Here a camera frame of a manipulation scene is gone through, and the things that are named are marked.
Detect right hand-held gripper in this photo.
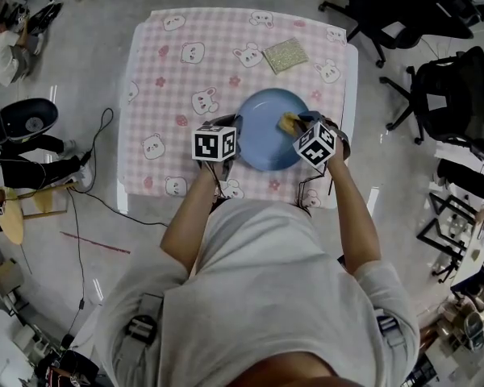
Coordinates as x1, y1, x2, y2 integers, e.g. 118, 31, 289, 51
290, 109, 353, 170

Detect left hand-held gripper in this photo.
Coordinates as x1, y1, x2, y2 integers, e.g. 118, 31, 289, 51
191, 113, 240, 183

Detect yellow sponge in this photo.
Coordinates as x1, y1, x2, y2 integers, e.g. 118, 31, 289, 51
277, 111, 303, 136

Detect big blue plate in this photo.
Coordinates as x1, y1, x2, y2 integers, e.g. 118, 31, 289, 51
236, 88, 311, 172

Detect person's left forearm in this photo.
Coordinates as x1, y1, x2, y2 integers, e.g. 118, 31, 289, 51
160, 163, 227, 277

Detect person's right forearm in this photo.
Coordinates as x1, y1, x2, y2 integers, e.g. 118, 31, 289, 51
326, 151, 382, 274

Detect white square table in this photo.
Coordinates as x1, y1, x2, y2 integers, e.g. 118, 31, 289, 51
115, 8, 359, 214

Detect pink checkered tablecloth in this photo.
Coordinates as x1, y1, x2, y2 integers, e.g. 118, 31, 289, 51
120, 8, 350, 211

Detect green scouring pad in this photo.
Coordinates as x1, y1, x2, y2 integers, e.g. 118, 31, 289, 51
261, 40, 310, 75

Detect black mesh office chair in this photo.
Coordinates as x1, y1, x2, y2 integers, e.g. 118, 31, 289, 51
378, 46, 484, 161
317, 0, 475, 69

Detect person's white shirt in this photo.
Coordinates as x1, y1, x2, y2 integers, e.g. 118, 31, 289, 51
92, 198, 423, 387

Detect black round pan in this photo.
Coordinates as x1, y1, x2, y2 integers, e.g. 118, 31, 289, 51
2, 98, 60, 143

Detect round wooden stool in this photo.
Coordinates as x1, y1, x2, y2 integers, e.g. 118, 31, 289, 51
0, 181, 78, 246

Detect flat cardboard boxes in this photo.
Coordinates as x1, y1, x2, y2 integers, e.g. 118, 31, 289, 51
0, 248, 25, 298

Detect black floor cable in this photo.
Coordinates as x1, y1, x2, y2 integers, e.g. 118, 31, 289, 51
62, 106, 170, 338

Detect white desk with black frame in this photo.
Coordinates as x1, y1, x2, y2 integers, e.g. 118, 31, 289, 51
417, 191, 484, 285

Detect grey harness strap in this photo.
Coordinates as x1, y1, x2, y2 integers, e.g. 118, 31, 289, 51
373, 308, 407, 348
123, 294, 165, 378

